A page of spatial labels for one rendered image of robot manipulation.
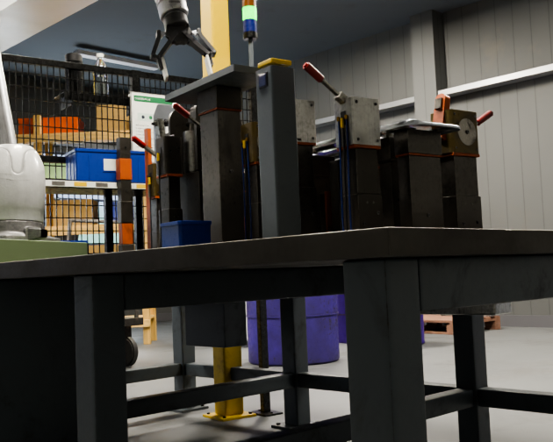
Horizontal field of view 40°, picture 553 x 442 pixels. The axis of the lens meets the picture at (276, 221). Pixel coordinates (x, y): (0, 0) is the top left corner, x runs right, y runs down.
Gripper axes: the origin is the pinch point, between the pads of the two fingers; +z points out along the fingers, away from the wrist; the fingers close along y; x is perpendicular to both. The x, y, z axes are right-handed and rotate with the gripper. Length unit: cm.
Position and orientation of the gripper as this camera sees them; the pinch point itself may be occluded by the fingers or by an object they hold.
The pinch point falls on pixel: (188, 74)
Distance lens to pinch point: 234.2
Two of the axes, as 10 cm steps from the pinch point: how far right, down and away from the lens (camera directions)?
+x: -2.8, 3.7, 8.8
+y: 9.3, -1.2, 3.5
